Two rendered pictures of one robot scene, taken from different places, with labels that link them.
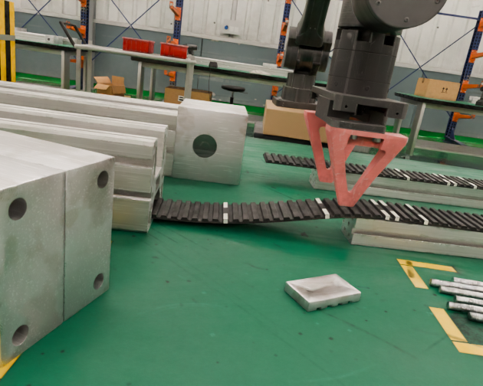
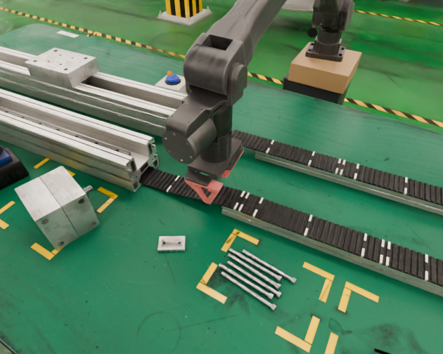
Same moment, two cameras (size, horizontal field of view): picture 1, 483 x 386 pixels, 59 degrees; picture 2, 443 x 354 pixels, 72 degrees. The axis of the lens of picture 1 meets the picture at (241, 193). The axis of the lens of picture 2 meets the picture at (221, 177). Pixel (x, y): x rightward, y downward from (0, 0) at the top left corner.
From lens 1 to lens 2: 46 cm
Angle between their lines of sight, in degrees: 38
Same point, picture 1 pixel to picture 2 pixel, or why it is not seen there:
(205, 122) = not seen: hidden behind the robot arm
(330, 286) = (175, 242)
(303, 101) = (326, 53)
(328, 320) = (162, 258)
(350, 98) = (192, 167)
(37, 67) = not seen: outside the picture
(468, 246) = (279, 230)
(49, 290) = (68, 232)
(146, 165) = (128, 168)
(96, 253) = (88, 218)
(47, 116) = (104, 130)
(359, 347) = (159, 273)
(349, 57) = not seen: hidden behind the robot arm
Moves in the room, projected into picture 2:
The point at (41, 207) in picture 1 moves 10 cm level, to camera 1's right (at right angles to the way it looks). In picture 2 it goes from (55, 218) to (96, 242)
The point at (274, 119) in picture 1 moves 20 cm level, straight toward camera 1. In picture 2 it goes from (295, 71) to (267, 98)
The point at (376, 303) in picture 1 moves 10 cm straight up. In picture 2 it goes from (190, 254) to (185, 223)
